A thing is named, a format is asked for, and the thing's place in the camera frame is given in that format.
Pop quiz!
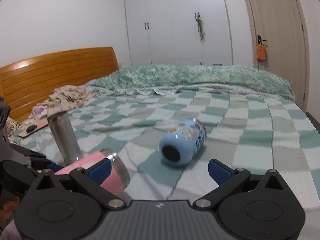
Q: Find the pink steel tumbler cup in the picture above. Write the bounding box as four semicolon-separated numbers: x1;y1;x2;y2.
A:
55;148;131;195

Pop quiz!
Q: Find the tall stainless steel cup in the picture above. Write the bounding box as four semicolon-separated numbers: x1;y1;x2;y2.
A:
47;111;83;165

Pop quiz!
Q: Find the light blue cartoon cup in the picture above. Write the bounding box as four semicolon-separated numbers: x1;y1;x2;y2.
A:
159;119;207;166

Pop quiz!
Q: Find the black computer mouse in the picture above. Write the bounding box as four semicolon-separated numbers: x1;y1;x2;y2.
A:
26;125;37;133

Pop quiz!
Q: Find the green checkered bed sheet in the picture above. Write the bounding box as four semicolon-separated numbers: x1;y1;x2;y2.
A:
68;88;319;209

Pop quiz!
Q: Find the beige crumpled clothing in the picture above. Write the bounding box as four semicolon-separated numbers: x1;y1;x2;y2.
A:
37;85;95;117

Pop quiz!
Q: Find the orange wooden headboard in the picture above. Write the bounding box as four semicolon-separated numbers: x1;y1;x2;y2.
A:
1;47;119;121

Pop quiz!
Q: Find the green floral quilt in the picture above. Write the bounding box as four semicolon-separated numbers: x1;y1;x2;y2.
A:
85;64;295;101

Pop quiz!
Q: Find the hanging ornament on wardrobe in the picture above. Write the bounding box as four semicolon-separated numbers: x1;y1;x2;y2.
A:
194;12;206;43

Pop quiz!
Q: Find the beige wooden door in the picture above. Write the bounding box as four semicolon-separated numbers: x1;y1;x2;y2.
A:
245;0;310;111

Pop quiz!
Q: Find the white wardrobe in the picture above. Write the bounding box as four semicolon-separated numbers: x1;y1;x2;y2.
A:
125;0;233;66

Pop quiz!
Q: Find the orange bag on door handle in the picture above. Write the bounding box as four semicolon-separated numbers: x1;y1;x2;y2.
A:
257;43;267;61

